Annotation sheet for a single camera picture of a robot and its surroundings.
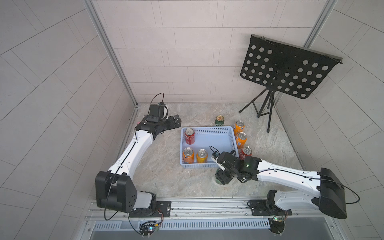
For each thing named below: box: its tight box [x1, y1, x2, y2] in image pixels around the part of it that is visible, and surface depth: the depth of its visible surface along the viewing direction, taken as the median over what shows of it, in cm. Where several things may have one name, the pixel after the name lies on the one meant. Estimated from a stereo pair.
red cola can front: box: [239, 145, 253, 161], surface depth 82 cm
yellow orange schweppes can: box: [196, 148, 208, 164], surface depth 81 cm
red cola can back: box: [184, 128, 196, 145], surface depth 90 cm
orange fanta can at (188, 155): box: [182, 147, 195, 164], surface depth 82 cm
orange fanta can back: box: [233, 120, 245, 136], surface depth 93 cm
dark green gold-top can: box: [215, 115, 225, 127], surface depth 97 cm
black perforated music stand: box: [238, 34, 343, 133], surface depth 77 cm
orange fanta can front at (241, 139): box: [236, 132, 247, 150], surface depth 88 cm
